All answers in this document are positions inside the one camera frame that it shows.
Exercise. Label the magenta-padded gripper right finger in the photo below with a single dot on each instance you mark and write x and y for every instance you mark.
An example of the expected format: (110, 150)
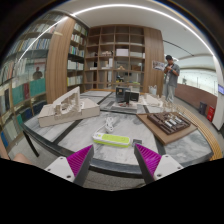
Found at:
(148, 160)

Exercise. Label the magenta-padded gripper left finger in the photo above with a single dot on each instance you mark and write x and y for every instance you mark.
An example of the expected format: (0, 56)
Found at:
(80, 160)

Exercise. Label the white and lime power strip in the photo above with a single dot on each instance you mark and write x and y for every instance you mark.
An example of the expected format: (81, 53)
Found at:
(111, 139)

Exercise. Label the brown architectural model on board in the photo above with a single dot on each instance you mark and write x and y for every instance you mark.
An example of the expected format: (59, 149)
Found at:
(166, 121)

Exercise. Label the white slatted architectural model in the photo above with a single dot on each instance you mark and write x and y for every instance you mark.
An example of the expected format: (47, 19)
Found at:
(80, 111)

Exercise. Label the small white architectural model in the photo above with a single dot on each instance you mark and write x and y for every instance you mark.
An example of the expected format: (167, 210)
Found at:
(151, 100)

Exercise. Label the black architectural model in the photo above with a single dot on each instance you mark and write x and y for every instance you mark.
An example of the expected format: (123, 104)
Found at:
(128, 96)

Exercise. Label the white bucket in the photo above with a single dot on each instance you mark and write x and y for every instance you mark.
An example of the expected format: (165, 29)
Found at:
(152, 90)

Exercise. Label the glass-fronted bookcase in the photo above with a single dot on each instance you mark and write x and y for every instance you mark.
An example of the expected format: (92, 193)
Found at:
(26, 90)

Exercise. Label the person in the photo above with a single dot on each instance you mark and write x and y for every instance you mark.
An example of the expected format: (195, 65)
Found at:
(172, 75)

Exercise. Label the printed poster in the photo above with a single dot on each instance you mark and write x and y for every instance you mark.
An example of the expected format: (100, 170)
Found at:
(158, 65)

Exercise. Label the wooden shelf unit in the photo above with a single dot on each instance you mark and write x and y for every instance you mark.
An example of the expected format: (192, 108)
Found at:
(110, 60)

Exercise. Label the blue wall screen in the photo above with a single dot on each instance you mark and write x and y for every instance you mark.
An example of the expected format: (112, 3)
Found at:
(220, 89)

